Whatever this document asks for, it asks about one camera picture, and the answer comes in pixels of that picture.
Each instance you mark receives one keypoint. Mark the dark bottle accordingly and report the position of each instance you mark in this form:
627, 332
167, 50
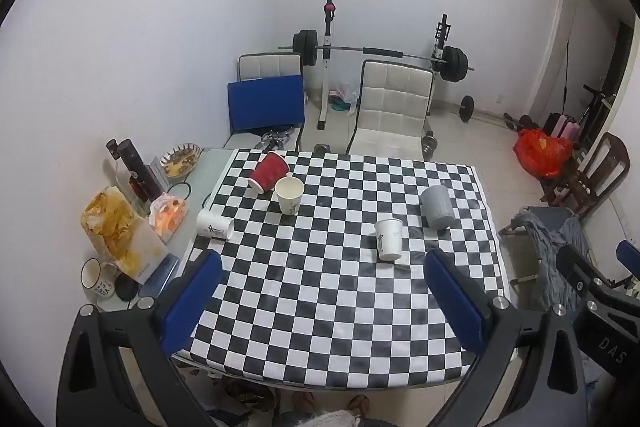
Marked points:
137, 167

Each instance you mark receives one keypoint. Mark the person's left foot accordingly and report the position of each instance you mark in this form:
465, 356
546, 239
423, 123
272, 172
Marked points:
303, 403

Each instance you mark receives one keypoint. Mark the brown wooden chair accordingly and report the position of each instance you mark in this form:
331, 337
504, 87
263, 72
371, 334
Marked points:
607, 172

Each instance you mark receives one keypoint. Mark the clear glass bottle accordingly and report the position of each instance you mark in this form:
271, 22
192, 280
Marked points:
122, 179

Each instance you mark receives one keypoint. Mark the person's foot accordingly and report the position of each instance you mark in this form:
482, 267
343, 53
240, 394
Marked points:
303, 403
358, 404

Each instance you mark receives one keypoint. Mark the red plastic bag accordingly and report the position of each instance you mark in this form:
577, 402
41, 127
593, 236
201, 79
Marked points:
542, 152

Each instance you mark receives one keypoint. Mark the pink suitcase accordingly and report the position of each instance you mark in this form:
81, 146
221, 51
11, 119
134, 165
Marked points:
562, 126

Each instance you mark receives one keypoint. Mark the white printed paper cup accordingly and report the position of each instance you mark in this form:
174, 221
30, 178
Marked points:
214, 224
389, 242

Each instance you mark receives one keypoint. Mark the white barbell rack stand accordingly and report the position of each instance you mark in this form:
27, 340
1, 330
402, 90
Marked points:
326, 67
440, 42

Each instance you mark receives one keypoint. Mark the cream paper cup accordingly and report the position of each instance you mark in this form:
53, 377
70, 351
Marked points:
290, 197

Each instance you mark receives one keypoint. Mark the blue board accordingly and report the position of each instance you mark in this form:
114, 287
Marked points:
266, 104

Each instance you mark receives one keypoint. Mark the small black barbell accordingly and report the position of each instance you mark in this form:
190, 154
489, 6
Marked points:
466, 108

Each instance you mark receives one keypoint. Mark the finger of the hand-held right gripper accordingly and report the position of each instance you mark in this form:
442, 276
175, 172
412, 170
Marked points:
629, 252
575, 267

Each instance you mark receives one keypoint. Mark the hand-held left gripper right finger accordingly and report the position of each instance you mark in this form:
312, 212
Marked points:
456, 302

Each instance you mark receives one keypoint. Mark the white padded chair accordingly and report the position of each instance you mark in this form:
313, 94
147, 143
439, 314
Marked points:
392, 107
267, 66

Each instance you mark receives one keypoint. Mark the black scooter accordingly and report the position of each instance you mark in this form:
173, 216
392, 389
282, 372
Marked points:
592, 107

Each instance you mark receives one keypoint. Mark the black round lid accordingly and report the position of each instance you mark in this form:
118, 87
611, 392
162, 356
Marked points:
127, 288

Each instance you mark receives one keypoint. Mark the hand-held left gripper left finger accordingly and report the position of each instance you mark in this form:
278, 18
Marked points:
192, 302

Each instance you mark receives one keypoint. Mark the plastic bags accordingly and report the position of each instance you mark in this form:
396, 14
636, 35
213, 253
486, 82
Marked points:
345, 96

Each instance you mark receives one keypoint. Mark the white mug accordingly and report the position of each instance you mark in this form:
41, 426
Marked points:
97, 282

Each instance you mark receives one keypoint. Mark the grey cup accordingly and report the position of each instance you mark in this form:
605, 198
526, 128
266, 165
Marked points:
437, 207

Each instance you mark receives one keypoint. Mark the orange snack packet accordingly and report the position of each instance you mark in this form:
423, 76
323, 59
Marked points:
167, 217

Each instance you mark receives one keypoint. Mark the glass bowl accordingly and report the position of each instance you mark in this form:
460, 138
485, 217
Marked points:
181, 159

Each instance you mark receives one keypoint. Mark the person's right foot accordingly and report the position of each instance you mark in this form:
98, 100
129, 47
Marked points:
358, 404

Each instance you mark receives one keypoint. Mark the grey clothing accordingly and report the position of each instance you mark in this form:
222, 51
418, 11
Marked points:
555, 247

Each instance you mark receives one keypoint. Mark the blue phone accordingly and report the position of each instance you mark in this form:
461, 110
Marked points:
159, 276

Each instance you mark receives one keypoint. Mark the red paper cup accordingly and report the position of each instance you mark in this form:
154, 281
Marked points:
267, 172

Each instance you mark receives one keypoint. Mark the clear bag of chips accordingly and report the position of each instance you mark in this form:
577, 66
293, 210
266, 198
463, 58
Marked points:
117, 232

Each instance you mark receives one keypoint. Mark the black white checkered tablecloth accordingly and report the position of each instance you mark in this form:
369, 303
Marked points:
340, 287

